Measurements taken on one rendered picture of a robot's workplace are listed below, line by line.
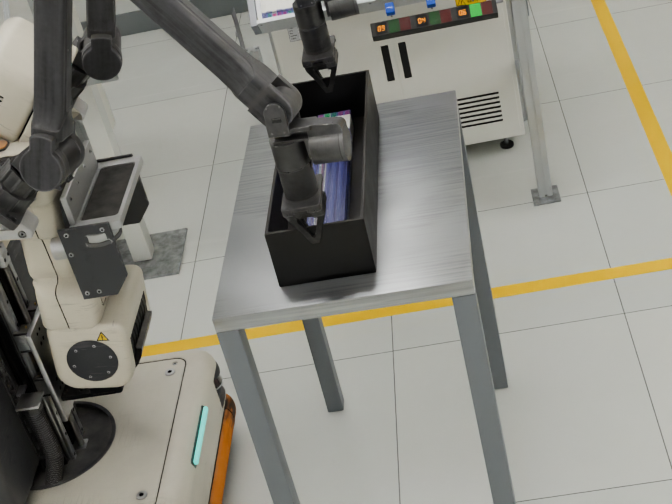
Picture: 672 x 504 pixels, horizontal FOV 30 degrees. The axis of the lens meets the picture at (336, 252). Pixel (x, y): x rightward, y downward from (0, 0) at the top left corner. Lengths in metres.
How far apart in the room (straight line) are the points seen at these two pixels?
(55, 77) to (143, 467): 0.98
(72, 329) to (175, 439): 0.39
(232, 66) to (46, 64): 0.31
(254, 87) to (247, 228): 0.46
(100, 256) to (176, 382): 0.62
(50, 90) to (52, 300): 0.53
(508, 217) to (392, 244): 1.52
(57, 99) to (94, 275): 0.44
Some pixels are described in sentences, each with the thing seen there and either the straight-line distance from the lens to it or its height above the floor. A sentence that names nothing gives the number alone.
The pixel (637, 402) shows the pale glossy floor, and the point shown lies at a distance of 3.02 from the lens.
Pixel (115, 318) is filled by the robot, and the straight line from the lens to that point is 2.52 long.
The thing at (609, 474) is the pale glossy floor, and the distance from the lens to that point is 2.86.
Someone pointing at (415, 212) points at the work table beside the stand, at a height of 0.80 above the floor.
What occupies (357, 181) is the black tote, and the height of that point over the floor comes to 0.81.
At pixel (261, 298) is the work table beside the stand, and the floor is 0.80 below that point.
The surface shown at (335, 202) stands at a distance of 2.29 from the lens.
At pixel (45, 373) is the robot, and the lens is 2.66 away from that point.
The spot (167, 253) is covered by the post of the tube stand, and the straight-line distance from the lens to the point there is 3.94.
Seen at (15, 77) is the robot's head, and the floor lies 1.19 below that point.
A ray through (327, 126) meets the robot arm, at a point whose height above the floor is 1.10.
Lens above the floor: 2.00
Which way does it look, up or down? 33 degrees down
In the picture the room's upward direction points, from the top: 14 degrees counter-clockwise
